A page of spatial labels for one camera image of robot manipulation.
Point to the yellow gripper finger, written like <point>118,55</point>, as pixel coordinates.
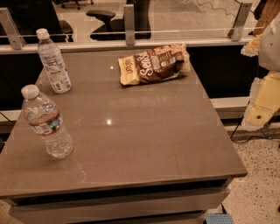
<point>264,101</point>
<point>252,47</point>

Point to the clear bottle red green label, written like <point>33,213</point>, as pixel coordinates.
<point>44,117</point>

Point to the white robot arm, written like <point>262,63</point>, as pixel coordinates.
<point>269,50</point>

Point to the clear bottle blue white label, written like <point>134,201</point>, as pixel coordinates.
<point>53,62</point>

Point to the brown cream snack bag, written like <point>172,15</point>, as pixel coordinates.
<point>154,65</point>

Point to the blue perforated crate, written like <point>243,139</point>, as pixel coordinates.
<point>212,218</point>

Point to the black office chair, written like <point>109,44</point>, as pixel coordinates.
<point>113,29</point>

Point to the glass partition panel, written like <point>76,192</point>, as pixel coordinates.
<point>154,19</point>

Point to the right metal glass bracket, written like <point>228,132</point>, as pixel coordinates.
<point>235,33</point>

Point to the metal glass bracket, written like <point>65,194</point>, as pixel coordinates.
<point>235,33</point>
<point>13,35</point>
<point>129,24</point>

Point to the middle metal glass bracket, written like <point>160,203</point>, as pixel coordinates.
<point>129,24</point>

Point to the left metal glass bracket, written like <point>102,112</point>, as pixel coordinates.
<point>13,35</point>

